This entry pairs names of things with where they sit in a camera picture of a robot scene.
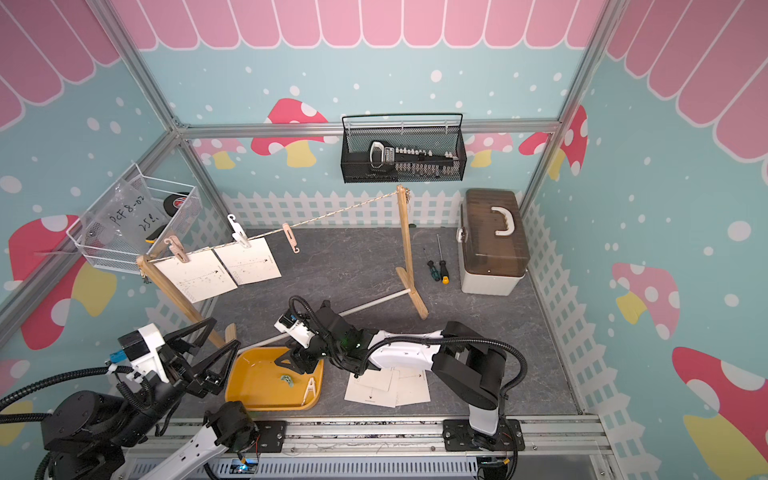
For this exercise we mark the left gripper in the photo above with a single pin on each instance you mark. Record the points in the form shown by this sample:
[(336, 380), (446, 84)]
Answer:
[(203, 380)]

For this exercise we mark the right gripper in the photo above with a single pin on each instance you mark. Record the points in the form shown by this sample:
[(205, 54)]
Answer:
[(296, 361)]

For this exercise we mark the white clothespin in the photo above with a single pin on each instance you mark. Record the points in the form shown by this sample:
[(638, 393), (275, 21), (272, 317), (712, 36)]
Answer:
[(239, 235), (310, 393)]

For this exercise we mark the green clothespin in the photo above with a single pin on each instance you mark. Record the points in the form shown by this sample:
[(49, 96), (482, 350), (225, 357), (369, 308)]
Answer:
[(288, 381)]

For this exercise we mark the postcard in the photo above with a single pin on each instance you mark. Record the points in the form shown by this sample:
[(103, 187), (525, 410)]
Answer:
[(202, 277), (248, 265), (410, 387), (377, 388)]

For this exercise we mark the pink clothespin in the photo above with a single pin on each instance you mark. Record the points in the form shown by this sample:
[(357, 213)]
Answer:
[(290, 236), (176, 248)]

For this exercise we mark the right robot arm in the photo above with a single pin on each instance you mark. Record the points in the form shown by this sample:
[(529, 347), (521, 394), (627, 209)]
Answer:
[(479, 370)]

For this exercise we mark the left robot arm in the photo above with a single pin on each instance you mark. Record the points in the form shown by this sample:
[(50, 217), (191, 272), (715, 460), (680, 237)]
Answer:
[(87, 435)]

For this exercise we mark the yellow plastic tray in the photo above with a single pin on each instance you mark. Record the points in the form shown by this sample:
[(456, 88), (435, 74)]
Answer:
[(256, 382)]

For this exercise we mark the black tape roll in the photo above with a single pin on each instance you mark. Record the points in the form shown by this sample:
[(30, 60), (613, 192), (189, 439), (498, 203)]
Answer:
[(173, 203)]

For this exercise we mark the socket wrench set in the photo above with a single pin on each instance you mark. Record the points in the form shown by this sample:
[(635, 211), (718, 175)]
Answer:
[(401, 163)]

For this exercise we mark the brown lid storage box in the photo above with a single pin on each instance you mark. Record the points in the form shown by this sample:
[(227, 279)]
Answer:
[(492, 244)]

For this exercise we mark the wooden string rack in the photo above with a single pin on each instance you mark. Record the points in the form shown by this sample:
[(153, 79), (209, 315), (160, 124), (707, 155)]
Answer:
[(406, 273)]

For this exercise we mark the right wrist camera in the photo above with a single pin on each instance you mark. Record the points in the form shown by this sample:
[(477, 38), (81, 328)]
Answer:
[(296, 328)]

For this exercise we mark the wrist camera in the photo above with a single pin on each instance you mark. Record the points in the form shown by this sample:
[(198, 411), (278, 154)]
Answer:
[(296, 328), (141, 348)]

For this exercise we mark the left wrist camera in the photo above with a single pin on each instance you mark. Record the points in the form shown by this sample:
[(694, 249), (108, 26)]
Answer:
[(141, 348)]

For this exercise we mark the white wire wall basket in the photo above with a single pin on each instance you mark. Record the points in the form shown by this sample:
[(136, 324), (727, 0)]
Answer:
[(128, 221)]

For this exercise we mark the black handle screwdriver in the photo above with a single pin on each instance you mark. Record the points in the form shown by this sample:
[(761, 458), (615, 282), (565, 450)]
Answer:
[(444, 277)]

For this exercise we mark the black mesh wall basket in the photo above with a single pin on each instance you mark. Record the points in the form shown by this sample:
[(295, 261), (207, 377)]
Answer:
[(439, 132)]

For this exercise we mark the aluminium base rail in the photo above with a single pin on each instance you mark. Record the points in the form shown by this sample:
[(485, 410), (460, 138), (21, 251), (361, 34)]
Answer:
[(420, 447)]

